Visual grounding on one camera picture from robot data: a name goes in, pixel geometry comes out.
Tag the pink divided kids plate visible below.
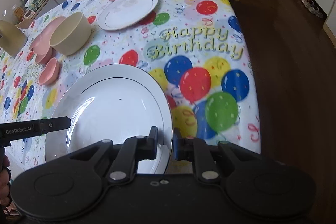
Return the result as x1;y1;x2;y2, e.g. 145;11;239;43
29;16;66;65

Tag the person's left hand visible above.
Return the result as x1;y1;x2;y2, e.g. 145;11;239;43
0;155;11;206

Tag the balloon birthday tablecloth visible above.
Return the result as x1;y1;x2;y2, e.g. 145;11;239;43
0;0;262;177

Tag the pink heart-shaped dish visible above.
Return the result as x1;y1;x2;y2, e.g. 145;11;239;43
38;57;60;85

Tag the small white plate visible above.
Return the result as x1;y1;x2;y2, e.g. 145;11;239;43
98;0;159;31

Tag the cream bowl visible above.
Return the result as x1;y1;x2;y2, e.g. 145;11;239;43
50;12;91;56

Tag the gold thermos jug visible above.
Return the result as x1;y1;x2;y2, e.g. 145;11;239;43
0;20;27;57

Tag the large white plate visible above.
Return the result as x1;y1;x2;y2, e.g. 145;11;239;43
45;64;173;174

